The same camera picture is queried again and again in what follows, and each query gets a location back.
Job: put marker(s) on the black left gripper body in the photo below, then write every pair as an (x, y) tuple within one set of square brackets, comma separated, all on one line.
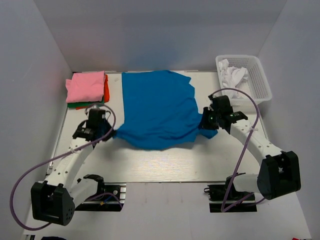
[(104, 130)]

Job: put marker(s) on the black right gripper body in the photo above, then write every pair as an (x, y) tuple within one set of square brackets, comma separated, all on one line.
[(206, 119)]

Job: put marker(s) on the white t-shirt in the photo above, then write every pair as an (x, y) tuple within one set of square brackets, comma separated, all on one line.
[(232, 77)]

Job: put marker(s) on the blue t-shirt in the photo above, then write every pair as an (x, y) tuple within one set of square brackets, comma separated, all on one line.
[(160, 110)]

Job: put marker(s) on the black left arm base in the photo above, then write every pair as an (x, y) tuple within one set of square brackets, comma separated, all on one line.
[(112, 201)]

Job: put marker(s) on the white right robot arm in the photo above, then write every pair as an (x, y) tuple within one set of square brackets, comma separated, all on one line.
[(279, 172)]

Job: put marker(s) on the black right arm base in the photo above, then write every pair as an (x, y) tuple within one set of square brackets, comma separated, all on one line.
[(216, 193)]

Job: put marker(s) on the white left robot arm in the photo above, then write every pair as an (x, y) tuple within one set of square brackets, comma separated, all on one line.
[(55, 199)]

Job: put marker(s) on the orange folded t-shirt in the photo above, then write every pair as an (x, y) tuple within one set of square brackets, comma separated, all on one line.
[(106, 96)]

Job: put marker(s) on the green folded t-shirt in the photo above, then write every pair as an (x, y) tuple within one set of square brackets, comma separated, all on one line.
[(81, 105)]

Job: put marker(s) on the pink folded t-shirt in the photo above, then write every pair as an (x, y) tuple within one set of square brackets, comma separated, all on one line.
[(85, 87)]

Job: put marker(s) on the white plastic laundry basket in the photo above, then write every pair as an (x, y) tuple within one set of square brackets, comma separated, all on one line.
[(257, 86)]

